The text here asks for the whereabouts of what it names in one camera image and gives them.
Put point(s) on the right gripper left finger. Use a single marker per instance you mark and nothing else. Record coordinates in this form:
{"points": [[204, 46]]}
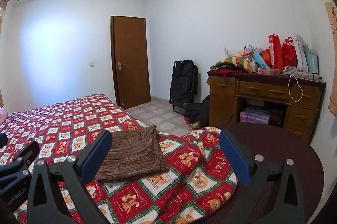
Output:
{"points": [[46, 203]]}

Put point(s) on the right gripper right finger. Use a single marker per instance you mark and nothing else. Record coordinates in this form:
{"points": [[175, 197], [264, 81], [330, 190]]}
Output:
{"points": [[273, 193]]}

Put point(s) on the brown knitted sweater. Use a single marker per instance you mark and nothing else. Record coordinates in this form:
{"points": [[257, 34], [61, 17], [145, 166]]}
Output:
{"points": [[133, 155]]}

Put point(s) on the pile of folded clothes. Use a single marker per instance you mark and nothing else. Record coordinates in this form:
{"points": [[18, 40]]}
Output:
{"points": [[235, 63]]}

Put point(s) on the purple box under desk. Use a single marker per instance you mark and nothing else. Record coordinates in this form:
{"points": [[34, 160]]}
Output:
{"points": [[254, 116]]}

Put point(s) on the red patchwork bear quilt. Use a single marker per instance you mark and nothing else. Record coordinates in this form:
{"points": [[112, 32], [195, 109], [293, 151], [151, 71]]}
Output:
{"points": [[200, 179]]}

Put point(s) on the pink pillow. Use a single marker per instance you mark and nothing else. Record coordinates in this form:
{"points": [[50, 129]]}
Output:
{"points": [[3, 115]]}

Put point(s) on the black bag on floor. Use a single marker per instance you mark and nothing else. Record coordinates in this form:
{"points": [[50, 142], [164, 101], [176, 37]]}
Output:
{"points": [[197, 115]]}

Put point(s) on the wooden desk with drawers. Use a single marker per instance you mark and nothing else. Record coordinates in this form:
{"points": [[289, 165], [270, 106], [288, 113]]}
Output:
{"points": [[293, 104]]}

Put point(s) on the black folded chair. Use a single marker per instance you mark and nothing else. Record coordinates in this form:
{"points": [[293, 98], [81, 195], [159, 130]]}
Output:
{"points": [[184, 85]]}

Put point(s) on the white paper bag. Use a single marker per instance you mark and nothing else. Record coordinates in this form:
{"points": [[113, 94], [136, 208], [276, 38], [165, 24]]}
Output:
{"points": [[302, 63]]}

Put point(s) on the red gift bag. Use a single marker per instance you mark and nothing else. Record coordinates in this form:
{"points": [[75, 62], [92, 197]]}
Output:
{"points": [[289, 53], [276, 52]]}

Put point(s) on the light blue bag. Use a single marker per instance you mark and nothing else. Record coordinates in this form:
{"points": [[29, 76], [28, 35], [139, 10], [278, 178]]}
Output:
{"points": [[312, 59]]}

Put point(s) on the brown wooden door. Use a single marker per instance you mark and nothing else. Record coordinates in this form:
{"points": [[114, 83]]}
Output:
{"points": [[129, 61]]}

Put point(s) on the beige patterned curtain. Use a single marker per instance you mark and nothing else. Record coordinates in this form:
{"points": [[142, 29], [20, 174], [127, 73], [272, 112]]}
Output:
{"points": [[330, 8]]}

